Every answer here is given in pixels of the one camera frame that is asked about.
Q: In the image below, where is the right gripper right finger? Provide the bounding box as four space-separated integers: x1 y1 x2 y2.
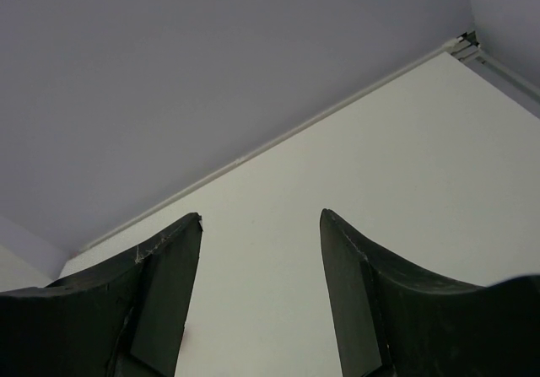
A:
320 209 539 376

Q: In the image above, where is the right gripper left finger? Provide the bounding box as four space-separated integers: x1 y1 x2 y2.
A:
1 213 203 376

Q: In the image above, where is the aluminium frame rail back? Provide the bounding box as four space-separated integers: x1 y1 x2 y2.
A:
71 34 467 258

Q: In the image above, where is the aluminium frame rail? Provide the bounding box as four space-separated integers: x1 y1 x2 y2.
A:
448 31 539 118
71 34 467 258

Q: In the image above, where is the aluminium frame rail right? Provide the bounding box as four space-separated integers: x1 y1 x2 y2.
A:
448 31 539 118

